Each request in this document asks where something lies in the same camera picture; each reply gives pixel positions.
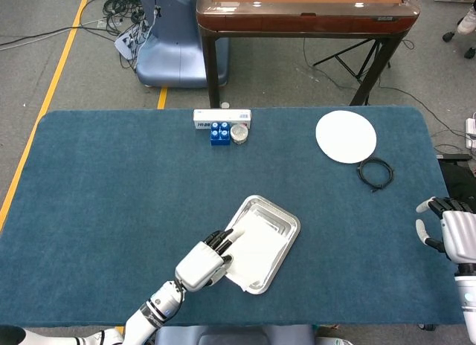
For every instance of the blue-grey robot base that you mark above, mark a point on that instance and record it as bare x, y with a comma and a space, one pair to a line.
171, 58

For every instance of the black chair caster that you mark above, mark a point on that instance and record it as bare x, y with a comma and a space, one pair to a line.
470, 53
449, 36

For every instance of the white shoe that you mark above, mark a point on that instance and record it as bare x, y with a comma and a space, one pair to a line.
468, 25

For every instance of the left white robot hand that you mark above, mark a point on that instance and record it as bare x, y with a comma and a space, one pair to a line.
197, 265

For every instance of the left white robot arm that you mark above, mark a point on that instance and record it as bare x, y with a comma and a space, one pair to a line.
156, 308

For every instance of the blue building block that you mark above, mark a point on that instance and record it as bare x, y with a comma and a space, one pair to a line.
220, 138

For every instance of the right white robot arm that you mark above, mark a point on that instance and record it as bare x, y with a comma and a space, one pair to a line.
469, 304

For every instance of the silver metal tray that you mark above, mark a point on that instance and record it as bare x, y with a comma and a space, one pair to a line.
282, 220

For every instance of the plain white power strip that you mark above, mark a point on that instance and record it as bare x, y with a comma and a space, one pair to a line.
471, 131

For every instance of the white cloth napkin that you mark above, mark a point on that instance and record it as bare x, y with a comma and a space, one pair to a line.
256, 252

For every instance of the blue felt table cover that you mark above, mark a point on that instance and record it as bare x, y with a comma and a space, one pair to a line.
111, 166

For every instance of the blue-grey robot torso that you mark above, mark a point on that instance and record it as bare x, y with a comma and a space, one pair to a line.
234, 335

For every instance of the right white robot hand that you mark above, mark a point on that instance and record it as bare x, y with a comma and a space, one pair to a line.
461, 237

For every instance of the white round plate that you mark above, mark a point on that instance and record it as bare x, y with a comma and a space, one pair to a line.
346, 137

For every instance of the white toothpaste box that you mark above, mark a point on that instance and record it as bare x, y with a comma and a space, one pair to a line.
223, 115

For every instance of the clear round clip container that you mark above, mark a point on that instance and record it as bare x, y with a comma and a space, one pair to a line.
239, 134

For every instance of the brown mahjong table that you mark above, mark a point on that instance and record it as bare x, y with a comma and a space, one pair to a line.
297, 23

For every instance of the small white disc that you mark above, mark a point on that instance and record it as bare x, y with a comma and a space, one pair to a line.
225, 105

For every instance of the white power strip with plugs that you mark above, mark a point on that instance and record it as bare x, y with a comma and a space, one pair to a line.
124, 44

